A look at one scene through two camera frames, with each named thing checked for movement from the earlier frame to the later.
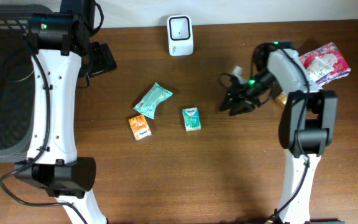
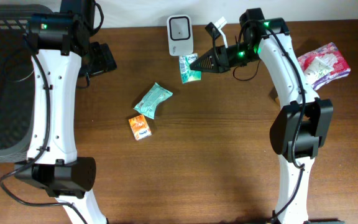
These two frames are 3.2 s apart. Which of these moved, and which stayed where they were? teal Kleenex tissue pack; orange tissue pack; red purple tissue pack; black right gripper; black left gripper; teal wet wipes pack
Moved: black right gripper; teal Kleenex tissue pack
Stayed: red purple tissue pack; black left gripper; orange tissue pack; teal wet wipes pack
